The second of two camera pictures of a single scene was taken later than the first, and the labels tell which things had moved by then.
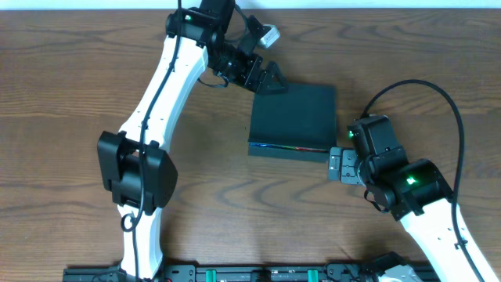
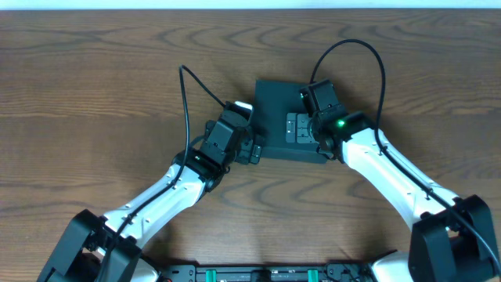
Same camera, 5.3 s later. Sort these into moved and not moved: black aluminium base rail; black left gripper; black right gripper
Moved: black left gripper; black right gripper
Not moved: black aluminium base rail
